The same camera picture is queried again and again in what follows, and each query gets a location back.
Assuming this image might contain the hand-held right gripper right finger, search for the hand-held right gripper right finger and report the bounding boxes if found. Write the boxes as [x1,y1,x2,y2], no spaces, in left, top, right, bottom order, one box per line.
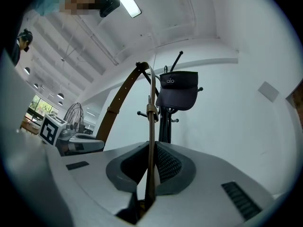
[142,140,276,227]

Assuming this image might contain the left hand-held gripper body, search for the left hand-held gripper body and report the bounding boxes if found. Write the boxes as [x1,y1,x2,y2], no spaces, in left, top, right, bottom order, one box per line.
[39,113,105,156]

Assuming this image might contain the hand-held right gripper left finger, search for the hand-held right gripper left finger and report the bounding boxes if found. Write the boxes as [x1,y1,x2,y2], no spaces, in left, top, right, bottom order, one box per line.
[44,140,152,227]

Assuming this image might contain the black coat rack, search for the black coat rack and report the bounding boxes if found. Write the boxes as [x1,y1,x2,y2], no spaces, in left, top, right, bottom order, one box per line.
[136,51,204,144]

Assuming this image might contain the black visor cap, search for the black visor cap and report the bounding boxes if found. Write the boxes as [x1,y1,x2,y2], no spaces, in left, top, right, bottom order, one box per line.
[155,71,199,111]

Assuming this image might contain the person's face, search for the person's face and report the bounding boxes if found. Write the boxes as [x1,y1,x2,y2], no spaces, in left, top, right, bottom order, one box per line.
[59,0,105,16]

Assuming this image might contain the long ceiling light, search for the long ceiling light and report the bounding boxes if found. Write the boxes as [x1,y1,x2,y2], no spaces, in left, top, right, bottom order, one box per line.
[110,0,142,18]

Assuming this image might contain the black pedestal fan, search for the black pedestal fan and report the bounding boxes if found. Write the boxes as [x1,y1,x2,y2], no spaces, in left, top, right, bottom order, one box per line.
[63,102,85,134]

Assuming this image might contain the grey wall plate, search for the grey wall plate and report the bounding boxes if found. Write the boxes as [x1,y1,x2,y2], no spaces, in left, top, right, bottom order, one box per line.
[257,81,280,103]

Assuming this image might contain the black head camera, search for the black head camera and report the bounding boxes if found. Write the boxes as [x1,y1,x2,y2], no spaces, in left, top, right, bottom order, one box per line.
[99,0,121,18]

